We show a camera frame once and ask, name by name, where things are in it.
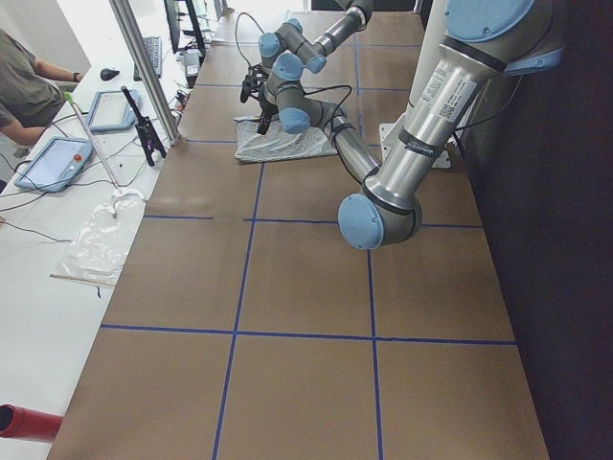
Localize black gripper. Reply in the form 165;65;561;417
239;64;267;103
257;88;279;135

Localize navy white striped polo shirt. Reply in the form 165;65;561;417
234;116;336;163

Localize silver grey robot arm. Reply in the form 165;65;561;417
256;1;566;249
240;1;374;104

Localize black keyboard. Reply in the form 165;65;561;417
143;36;163;78

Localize far blue teach pendant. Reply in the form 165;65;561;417
86;90;136;133

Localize blue teach pendant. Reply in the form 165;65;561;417
14;136;93;193
86;90;136;133

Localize black computer mouse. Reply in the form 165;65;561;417
100;68;120;81

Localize metal rod with green tip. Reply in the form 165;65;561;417
63;92;122;219

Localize near blue teach pendant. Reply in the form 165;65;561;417
14;136;93;193

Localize clear plastic bag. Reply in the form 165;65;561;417
50;194;145;287

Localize person in grey shirt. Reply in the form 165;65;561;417
1;31;85;147

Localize red cylinder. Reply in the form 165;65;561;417
1;404;63;443

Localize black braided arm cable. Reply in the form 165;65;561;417
301;84;355;145

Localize aluminium frame post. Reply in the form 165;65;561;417
109;0;180;146

